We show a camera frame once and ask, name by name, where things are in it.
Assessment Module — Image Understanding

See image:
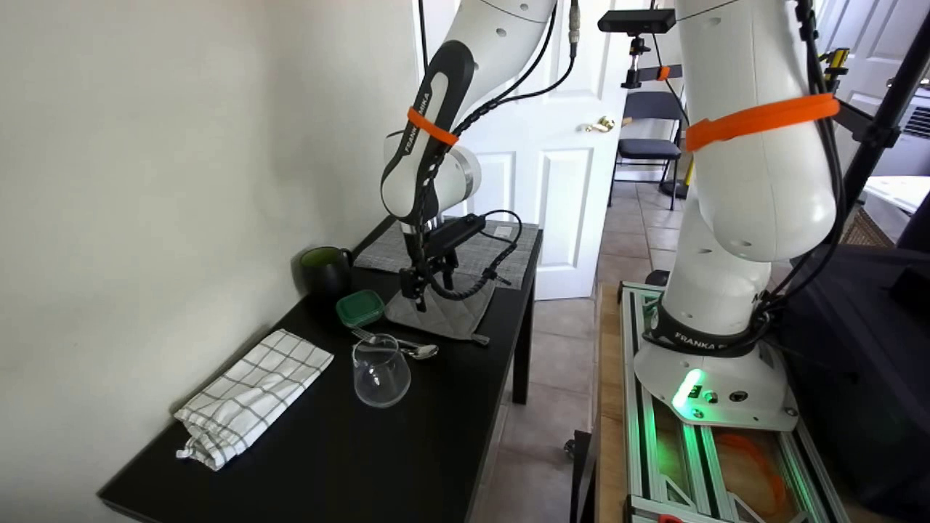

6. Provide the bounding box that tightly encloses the dark green mug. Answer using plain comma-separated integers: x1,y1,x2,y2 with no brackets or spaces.
291,244,354,301

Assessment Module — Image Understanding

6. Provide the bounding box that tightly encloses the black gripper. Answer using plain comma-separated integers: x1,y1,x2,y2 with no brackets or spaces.
402,224,459,312

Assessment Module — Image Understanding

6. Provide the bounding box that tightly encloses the white closet door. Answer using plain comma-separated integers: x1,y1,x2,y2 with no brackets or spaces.
818,0,930,70

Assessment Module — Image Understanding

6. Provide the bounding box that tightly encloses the dark folding chair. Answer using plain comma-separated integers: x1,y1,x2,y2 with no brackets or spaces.
607,86,693,212

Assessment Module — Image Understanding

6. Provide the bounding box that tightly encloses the black camera stand boom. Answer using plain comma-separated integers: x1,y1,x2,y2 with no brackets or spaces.
620,58,689,93

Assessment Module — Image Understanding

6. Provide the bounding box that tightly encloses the orange velcro strap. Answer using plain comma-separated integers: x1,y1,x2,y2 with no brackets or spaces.
683,93,843,153
404,108,463,151

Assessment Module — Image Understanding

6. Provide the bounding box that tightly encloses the white checkered dish towel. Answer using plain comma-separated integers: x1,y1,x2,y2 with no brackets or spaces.
171,325,338,474

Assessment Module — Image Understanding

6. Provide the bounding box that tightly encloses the white panel door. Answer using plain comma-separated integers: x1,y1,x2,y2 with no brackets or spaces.
423,0,709,301

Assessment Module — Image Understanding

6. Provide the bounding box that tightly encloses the brass door handle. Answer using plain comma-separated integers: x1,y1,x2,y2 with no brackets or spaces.
575,113,620,135

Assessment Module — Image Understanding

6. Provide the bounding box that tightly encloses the clear glass cup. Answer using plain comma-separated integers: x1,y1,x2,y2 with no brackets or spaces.
350,331,415,413

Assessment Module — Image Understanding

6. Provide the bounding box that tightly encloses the grey woven placemat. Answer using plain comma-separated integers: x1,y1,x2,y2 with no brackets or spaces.
352,209,545,291

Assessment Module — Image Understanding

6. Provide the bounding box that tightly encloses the black table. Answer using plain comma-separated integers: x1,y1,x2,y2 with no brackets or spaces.
96,212,546,523

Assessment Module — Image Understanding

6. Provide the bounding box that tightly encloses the black covered furniture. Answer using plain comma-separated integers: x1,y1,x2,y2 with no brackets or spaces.
773,241,930,523

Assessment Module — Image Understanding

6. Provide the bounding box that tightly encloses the wooden platform board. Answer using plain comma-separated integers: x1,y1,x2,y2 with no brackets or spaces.
591,279,633,523

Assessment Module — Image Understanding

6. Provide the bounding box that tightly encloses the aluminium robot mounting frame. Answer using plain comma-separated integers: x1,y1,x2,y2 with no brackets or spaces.
620,279,851,523

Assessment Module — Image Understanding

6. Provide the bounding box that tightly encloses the black base cable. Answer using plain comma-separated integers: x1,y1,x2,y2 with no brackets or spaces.
769,141,930,327

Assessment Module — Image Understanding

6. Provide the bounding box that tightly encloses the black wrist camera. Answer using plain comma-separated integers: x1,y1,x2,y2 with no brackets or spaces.
423,212,488,262

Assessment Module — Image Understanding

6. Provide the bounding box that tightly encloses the silver metal fork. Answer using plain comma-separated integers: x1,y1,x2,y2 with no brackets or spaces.
350,325,418,353

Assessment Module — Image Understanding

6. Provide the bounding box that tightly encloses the black stand pole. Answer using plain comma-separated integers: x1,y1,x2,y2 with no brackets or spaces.
834,9,930,227

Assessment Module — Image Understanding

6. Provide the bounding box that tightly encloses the black camera on stand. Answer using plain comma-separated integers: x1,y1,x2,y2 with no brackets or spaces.
596,4,680,61

